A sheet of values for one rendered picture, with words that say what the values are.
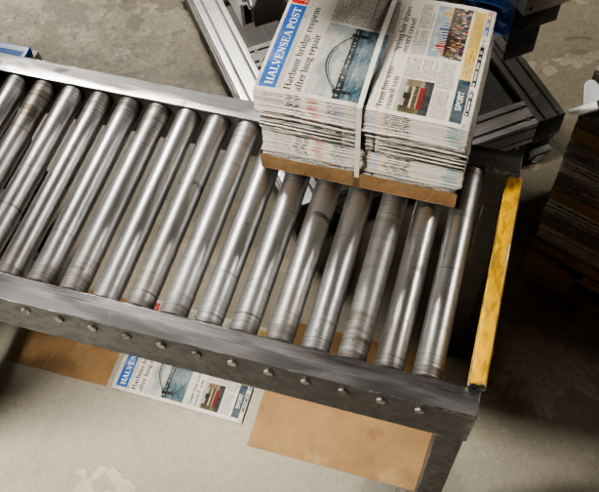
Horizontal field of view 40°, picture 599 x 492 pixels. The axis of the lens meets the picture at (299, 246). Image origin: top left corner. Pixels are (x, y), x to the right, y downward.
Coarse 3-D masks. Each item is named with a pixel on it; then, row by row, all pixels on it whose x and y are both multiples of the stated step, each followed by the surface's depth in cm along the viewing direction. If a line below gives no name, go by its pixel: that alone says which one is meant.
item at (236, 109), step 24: (0, 72) 175; (24, 72) 174; (48, 72) 174; (72, 72) 173; (96, 72) 173; (120, 96) 170; (144, 96) 169; (168, 96) 169; (192, 96) 169; (216, 96) 169; (240, 120) 166; (480, 168) 157; (504, 168) 156; (480, 192) 164
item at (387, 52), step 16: (384, 0) 149; (400, 0) 149; (384, 16) 147; (400, 16) 147; (368, 32) 145; (400, 32) 145; (368, 48) 143; (384, 48) 143; (368, 64) 141; (384, 64) 140; (352, 80) 139; (384, 80) 138; (352, 96) 137; (368, 96) 137; (352, 112) 137; (368, 112) 136; (352, 128) 140; (368, 128) 139; (352, 144) 145; (368, 144) 143; (352, 160) 149; (368, 160) 148
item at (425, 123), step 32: (416, 0) 149; (416, 32) 144; (448, 32) 144; (480, 32) 143; (416, 64) 140; (448, 64) 140; (480, 64) 139; (384, 96) 137; (416, 96) 136; (448, 96) 136; (480, 96) 143; (384, 128) 138; (416, 128) 136; (448, 128) 133; (384, 160) 146; (416, 160) 143; (448, 160) 140
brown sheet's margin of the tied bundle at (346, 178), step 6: (342, 174) 152; (348, 174) 152; (360, 174) 151; (342, 180) 154; (348, 180) 153; (354, 180) 153; (360, 180) 152; (366, 180) 152; (372, 180) 151; (360, 186) 154; (366, 186) 154
